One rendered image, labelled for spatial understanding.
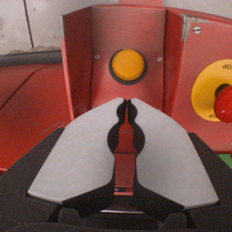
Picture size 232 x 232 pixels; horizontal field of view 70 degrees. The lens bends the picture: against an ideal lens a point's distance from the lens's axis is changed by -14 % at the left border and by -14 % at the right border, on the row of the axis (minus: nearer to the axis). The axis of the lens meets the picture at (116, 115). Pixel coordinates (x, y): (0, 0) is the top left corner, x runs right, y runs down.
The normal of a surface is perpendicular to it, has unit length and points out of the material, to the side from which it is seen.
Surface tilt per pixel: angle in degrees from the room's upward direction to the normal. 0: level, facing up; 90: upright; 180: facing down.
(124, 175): 90
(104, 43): 0
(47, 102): 90
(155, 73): 35
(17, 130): 90
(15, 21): 0
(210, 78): 0
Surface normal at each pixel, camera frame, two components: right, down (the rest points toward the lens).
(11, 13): -0.06, 0.58
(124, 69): -0.04, 0.02
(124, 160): 0.00, -0.81
